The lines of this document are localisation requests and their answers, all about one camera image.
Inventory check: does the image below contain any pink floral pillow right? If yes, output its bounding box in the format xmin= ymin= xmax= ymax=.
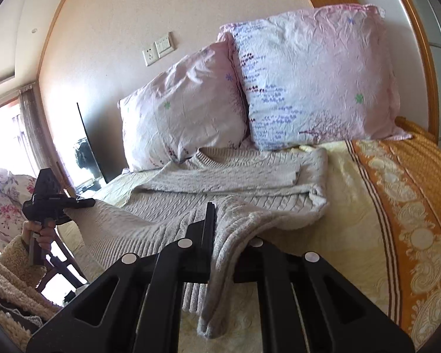
xmin=220 ymin=4 xmax=408 ymax=151

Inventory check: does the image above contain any yellow orange patterned bedspread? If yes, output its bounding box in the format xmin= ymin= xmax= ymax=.
xmin=58 ymin=118 xmax=441 ymax=352

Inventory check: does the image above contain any white wall switch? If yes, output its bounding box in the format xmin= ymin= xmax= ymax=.
xmin=155 ymin=32 xmax=175 ymax=58

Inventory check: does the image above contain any floral cushion by window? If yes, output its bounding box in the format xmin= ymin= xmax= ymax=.
xmin=0 ymin=169 xmax=36 ymax=252

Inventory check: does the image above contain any beige cable knit sweater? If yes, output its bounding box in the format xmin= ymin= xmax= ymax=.
xmin=59 ymin=147 xmax=328 ymax=339

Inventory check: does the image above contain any person's left hand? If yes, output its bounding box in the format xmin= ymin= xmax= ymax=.
xmin=21 ymin=219 xmax=56 ymax=252

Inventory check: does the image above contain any pink floral pillow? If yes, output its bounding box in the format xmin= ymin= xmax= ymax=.
xmin=118 ymin=34 xmax=248 ymax=171
xmin=220 ymin=4 xmax=408 ymax=151

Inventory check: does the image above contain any white wall socket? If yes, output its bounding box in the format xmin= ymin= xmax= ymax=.
xmin=143 ymin=43 xmax=159 ymax=66

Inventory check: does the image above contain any fleece sleeve left forearm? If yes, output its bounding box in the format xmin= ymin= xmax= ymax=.
xmin=0 ymin=236 xmax=62 ymax=352

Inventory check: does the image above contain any dark leaning panel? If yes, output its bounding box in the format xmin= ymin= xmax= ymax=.
xmin=77 ymin=102 xmax=127 ymax=182

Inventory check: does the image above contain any pink floral pillow left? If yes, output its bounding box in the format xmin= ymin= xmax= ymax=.
xmin=118 ymin=34 xmax=248 ymax=171

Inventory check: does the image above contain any grey curtain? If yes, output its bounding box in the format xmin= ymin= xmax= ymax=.
xmin=19 ymin=82 xmax=67 ymax=188

